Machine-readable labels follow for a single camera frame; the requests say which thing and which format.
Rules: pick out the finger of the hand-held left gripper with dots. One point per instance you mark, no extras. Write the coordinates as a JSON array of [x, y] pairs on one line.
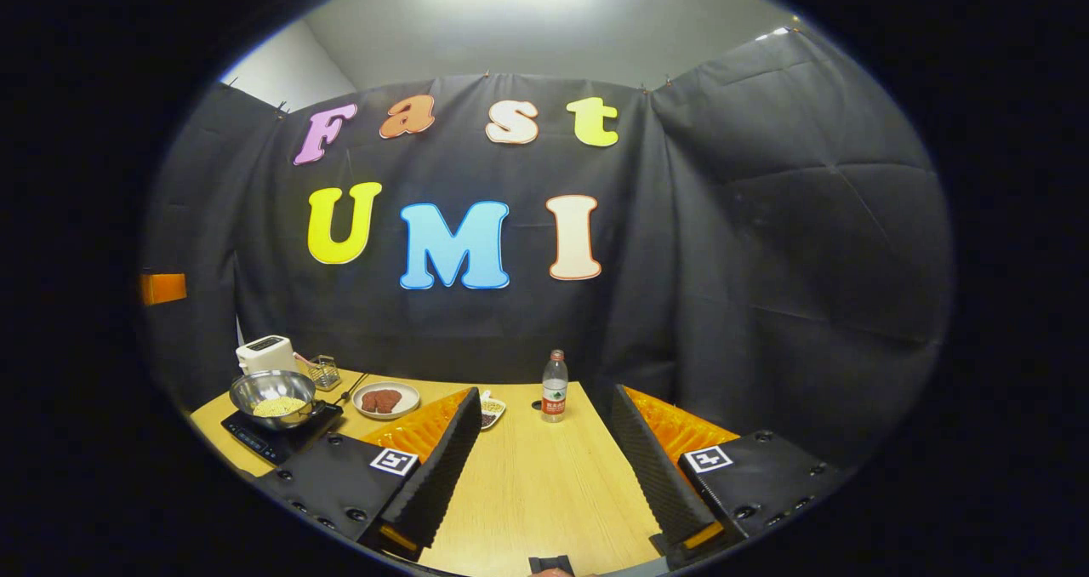
[[163, 289]]

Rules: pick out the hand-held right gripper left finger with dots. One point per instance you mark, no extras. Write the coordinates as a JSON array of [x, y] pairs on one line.
[[442, 475]]

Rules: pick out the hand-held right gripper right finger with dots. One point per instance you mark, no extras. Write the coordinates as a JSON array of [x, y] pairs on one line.
[[642, 466]]

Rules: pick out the stainless steel pot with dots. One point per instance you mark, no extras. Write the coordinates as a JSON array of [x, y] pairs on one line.
[[272, 385]]

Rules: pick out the black induction cooktop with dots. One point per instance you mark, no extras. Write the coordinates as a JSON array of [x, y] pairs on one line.
[[255, 441]]

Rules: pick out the white round plate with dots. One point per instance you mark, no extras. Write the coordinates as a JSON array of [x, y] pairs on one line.
[[408, 400]]

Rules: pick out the white divided bean dish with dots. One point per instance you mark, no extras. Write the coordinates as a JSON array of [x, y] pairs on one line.
[[492, 408]]

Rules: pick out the red meat slice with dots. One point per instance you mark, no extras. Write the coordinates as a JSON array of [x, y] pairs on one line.
[[390, 400], [371, 402]]

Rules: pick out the clear bottle with red label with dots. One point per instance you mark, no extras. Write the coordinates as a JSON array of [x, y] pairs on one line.
[[555, 394]]

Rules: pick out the white toaster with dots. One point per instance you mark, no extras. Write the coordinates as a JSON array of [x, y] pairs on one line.
[[265, 356]]

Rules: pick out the pile of soybeans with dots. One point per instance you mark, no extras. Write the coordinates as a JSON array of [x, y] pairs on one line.
[[279, 407]]

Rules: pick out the black backdrop cloth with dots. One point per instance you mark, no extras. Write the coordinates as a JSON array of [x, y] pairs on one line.
[[766, 262]]

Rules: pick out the small ceiling light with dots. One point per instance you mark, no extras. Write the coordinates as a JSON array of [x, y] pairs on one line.
[[776, 32]]

